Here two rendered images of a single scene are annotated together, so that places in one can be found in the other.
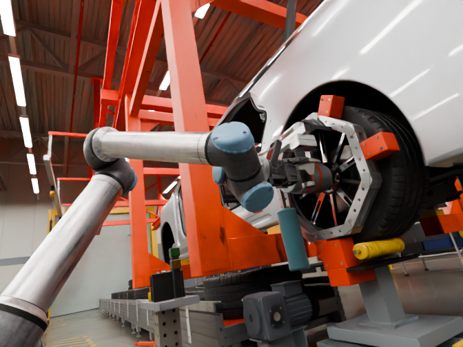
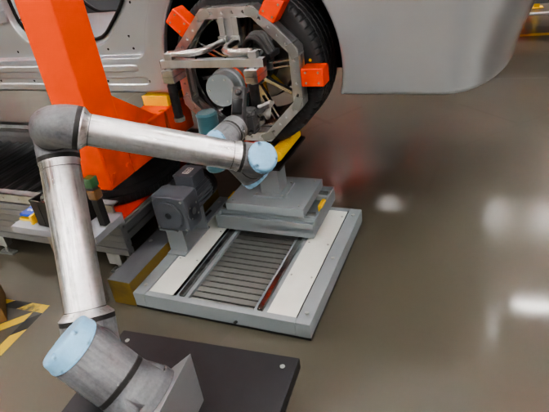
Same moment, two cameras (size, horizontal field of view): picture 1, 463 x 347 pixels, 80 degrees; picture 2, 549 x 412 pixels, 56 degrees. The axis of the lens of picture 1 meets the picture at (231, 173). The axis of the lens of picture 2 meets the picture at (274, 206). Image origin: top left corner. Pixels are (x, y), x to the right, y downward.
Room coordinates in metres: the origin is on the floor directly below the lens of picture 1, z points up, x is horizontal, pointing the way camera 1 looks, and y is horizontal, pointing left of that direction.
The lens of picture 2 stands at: (-0.55, 0.72, 1.43)
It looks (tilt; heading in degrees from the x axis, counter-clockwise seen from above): 30 degrees down; 326
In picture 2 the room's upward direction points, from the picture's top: 8 degrees counter-clockwise
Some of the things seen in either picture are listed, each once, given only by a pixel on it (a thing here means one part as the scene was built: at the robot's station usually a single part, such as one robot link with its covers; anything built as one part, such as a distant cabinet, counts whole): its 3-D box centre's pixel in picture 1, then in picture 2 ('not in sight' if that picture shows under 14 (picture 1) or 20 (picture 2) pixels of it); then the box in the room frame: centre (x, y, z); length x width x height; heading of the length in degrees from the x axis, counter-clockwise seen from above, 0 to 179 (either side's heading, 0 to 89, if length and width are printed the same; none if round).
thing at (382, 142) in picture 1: (379, 146); (314, 74); (0.93, -0.54, 0.85); 0.09 x 0.08 x 0.07; 30
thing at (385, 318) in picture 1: (379, 296); (272, 172); (1.28, -0.52, 0.32); 0.40 x 0.30 x 0.28; 30
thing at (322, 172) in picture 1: (304, 177); (232, 82); (1.16, -0.31, 0.85); 0.21 x 0.14 x 0.14; 120
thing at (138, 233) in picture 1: (134, 180); not in sight; (3.11, 1.18, 1.75); 0.19 x 0.19 x 2.45; 30
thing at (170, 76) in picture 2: not in sight; (173, 73); (1.24, -0.11, 0.93); 0.09 x 0.05 x 0.05; 120
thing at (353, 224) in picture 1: (316, 177); (239, 76); (1.20, -0.37, 0.85); 0.54 x 0.07 x 0.54; 30
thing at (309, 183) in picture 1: (303, 166); (256, 102); (0.93, -0.26, 0.83); 0.04 x 0.04 x 0.16
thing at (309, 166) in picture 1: (309, 166); (267, 110); (0.88, -0.26, 0.80); 0.09 x 0.03 x 0.06; 94
